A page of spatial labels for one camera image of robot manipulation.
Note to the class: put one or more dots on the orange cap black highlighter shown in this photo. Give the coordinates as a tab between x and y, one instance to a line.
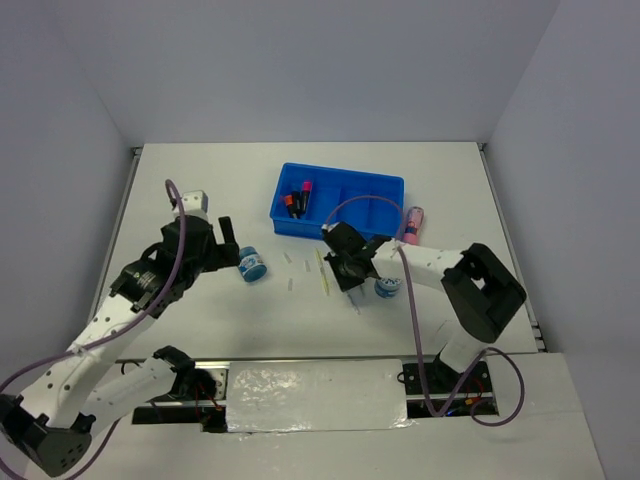
288	204

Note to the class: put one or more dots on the blue cap black highlighter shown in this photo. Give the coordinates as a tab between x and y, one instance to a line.
297	204

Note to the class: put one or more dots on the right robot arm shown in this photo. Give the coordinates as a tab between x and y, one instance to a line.
483	293

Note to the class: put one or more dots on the blue pen refill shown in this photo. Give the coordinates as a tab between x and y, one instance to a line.
354	303

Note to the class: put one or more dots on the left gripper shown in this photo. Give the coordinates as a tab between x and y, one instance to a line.
225	254

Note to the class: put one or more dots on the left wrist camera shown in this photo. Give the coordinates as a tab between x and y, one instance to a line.
195	203

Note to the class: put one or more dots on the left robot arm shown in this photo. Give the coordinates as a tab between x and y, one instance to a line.
54	420

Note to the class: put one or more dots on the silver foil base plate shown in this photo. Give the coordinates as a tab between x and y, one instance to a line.
315	396

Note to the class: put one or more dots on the blue jar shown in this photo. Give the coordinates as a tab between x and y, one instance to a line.
251	266
388	288

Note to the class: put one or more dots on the pink cap black highlighter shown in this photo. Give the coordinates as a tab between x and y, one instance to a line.
304	197

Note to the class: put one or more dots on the yellow pen refill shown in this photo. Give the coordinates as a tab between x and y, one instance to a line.
322	271

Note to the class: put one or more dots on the pink glue bottle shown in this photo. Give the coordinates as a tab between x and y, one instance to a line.
413	224

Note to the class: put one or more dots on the blue compartment tray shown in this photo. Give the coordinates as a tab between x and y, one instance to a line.
368	202

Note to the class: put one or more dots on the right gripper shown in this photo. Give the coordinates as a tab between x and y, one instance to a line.
345	283

